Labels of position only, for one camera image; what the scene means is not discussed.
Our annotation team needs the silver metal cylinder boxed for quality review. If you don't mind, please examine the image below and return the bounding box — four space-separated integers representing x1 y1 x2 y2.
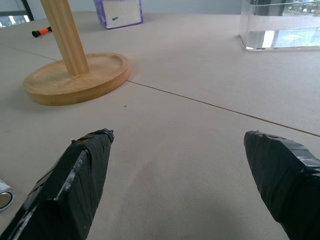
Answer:
0 178 16 213

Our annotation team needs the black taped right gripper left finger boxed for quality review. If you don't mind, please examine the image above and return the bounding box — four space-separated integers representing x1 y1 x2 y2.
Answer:
0 128 115 240

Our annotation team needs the orange and black tool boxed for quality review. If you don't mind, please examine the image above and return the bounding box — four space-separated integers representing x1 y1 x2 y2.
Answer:
31 26 53 39

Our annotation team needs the purple and white box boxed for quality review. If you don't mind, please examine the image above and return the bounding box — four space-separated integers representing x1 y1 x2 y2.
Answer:
93 0 144 30

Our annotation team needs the clear acrylic box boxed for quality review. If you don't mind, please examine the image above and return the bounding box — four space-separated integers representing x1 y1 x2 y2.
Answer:
238 0 320 52

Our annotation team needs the wooden stand with round base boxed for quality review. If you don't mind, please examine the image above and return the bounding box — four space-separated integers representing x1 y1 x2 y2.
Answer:
22 0 132 106

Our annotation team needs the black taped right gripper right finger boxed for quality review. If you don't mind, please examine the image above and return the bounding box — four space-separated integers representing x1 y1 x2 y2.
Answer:
243 130 320 240

